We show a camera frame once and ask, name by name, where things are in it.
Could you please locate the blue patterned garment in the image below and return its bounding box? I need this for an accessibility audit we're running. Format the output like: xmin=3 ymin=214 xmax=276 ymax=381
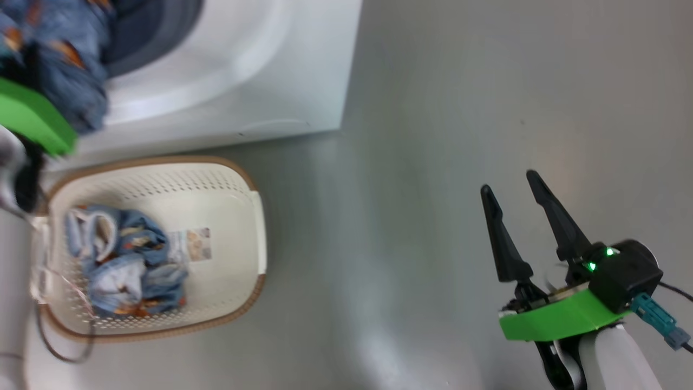
xmin=65 ymin=204 xmax=190 ymax=319
xmin=0 ymin=0 xmax=112 ymax=136

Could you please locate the thin black cable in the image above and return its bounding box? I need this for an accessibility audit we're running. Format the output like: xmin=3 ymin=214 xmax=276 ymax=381
xmin=657 ymin=281 xmax=693 ymax=354
xmin=35 ymin=301 xmax=96 ymax=364

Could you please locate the printed paper label sticker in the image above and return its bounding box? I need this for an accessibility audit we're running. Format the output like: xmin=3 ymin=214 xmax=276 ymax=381
xmin=168 ymin=227 xmax=212 ymax=264

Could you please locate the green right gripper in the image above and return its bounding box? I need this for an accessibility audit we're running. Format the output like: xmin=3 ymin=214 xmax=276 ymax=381
xmin=481 ymin=170 xmax=632 ymax=342

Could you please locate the teal cable connector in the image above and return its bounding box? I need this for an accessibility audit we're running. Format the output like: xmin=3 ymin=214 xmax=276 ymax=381
xmin=630 ymin=292 xmax=692 ymax=350

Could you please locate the white front-load washing machine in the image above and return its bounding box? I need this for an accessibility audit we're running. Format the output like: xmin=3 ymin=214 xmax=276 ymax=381
xmin=46 ymin=0 xmax=363 ymax=173

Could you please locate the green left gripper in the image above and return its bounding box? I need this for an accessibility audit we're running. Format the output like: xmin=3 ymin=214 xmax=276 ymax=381
xmin=0 ymin=76 xmax=78 ymax=158

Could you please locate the cream perforated laundry basket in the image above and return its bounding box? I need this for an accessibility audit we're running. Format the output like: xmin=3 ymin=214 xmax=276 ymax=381
xmin=32 ymin=156 xmax=267 ymax=343

